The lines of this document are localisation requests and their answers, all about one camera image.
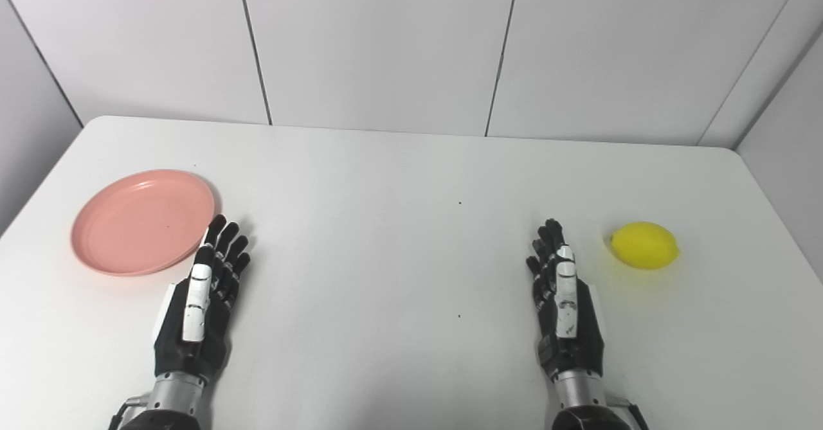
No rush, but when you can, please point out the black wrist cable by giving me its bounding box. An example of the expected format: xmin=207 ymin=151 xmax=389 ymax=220
xmin=607 ymin=394 xmax=650 ymax=430
xmin=108 ymin=394 xmax=152 ymax=430

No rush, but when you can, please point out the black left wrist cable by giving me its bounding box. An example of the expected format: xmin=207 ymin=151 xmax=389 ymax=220
xmin=108 ymin=394 xmax=152 ymax=430

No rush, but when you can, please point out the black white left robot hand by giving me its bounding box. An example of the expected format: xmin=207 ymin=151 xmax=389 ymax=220
xmin=153 ymin=214 xmax=252 ymax=384

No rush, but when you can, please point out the yellow lemon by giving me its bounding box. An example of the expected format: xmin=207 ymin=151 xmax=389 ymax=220
xmin=609 ymin=221 xmax=680 ymax=271

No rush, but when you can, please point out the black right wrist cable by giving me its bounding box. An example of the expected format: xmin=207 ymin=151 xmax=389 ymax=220
xmin=607 ymin=394 xmax=650 ymax=430

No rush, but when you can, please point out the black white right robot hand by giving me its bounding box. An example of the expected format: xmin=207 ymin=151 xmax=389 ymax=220
xmin=526 ymin=219 xmax=606 ymax=379

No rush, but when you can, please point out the pink round plate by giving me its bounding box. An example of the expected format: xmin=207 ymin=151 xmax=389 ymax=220
xmin=71 ymin=169 xmax=216 ymax=277

